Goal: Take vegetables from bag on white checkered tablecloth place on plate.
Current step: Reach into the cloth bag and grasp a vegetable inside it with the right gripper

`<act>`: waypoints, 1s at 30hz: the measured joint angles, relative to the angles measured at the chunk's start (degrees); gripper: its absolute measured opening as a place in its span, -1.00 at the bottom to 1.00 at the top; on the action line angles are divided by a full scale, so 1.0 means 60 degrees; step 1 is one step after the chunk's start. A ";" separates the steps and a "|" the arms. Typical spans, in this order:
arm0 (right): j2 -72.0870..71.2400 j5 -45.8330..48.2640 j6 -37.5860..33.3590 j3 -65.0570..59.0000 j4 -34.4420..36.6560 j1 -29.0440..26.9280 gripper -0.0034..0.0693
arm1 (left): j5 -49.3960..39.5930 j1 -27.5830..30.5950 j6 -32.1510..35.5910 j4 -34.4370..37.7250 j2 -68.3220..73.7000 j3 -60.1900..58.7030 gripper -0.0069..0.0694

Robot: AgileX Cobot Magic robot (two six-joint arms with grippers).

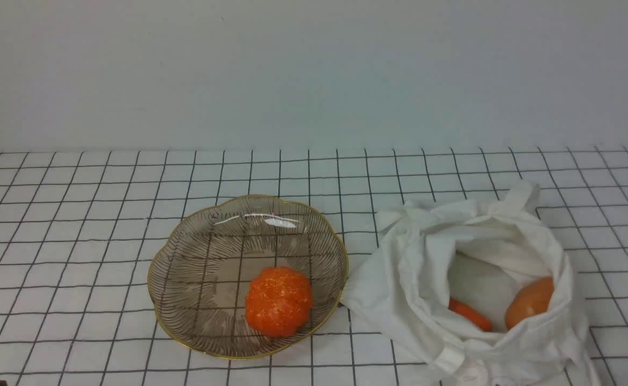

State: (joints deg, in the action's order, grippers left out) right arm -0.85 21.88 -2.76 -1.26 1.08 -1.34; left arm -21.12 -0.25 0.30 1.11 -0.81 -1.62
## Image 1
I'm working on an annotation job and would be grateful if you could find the orange carrot with green leaves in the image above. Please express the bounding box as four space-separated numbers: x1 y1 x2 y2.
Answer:
448 297 493 332

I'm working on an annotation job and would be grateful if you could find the white cloth bag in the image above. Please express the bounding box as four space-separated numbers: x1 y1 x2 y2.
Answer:
343 181 601 385

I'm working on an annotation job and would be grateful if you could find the smooth orange pumpkin in bag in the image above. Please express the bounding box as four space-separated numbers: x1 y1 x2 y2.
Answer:
505 277 555 330

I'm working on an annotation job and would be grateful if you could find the ribbed glass bowl gold rim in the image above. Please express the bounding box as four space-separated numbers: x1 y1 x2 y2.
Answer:
147 195 350 361

